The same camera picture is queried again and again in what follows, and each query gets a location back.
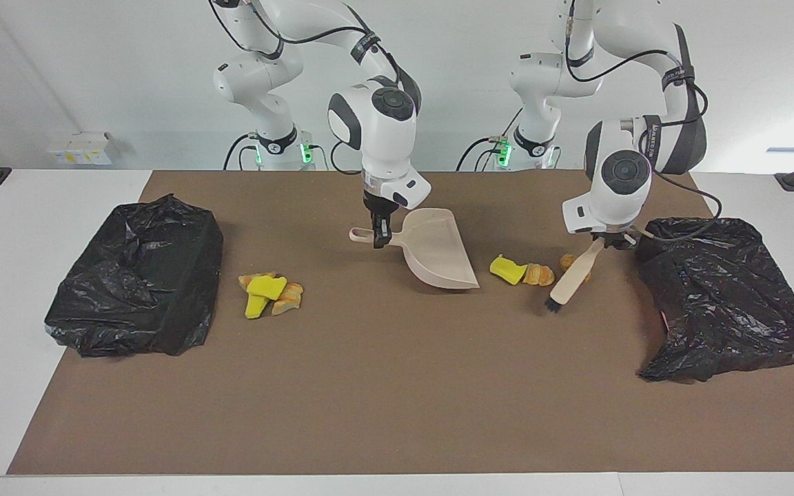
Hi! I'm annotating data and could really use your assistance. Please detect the beige plastic dustpan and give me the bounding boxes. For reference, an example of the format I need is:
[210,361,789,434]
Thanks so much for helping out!
[349,208,480,290]

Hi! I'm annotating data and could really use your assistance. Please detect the brown peanut shaped bread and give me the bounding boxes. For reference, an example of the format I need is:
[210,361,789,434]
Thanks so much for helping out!
[560,254,592,283]

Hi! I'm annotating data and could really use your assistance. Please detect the beige hand brush black bristles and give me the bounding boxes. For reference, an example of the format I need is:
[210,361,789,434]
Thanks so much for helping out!
[544,238,606,314]

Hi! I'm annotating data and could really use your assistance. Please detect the striped orange croissant piece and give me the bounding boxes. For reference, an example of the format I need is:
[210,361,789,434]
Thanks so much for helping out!
[522,263,555,287]

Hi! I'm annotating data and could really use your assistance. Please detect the pale striped bread piece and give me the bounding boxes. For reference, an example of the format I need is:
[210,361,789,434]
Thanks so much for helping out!
[272,281,304,316]

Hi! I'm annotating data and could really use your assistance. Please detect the notched yellow sponge piece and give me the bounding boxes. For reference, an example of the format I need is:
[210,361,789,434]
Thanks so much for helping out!
[490,255,527,286]

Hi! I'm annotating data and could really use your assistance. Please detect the yellow sponge piece green side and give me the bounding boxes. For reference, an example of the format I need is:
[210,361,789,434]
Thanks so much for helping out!
[247,275,288,301]

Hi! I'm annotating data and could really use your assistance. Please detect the right black garbage bag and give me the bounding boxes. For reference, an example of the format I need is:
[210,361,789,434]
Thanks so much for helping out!
[635,217,794,383]

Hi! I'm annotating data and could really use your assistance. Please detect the black garbage bag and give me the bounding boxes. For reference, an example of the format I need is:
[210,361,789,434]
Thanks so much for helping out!
[44,194,224,358]
[635,217,794,383]

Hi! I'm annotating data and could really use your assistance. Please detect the brown table mat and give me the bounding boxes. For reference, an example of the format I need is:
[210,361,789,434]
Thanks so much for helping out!
[6,170,794,475]

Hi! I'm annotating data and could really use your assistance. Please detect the left black garbage bag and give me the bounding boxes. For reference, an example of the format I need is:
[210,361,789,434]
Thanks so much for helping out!
[44,194,224,358]

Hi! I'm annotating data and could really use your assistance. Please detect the white cardboard box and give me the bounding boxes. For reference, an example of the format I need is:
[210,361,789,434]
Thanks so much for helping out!
[47,132,114,166]

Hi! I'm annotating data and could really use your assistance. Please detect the black left base cable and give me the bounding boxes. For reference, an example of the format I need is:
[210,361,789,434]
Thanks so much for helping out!
[456,107,525,172]

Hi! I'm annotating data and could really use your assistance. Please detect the black base cable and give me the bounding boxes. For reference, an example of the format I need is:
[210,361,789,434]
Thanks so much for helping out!
[456,107,525,172]
[223,134,260,171]

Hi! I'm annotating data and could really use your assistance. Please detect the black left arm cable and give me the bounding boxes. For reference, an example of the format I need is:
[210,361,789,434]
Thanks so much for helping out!
[566,0,723,242]

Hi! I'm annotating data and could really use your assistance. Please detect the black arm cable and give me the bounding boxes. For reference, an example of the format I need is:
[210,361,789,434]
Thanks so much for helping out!
[207,0,405,176]
[566,0,723,242]

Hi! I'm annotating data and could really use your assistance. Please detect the black right base cable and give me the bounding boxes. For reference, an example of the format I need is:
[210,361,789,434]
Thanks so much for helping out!
[223,134,260,171]

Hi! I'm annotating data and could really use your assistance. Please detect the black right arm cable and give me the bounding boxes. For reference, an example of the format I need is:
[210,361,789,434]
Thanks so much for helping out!
[207,0,405,176]

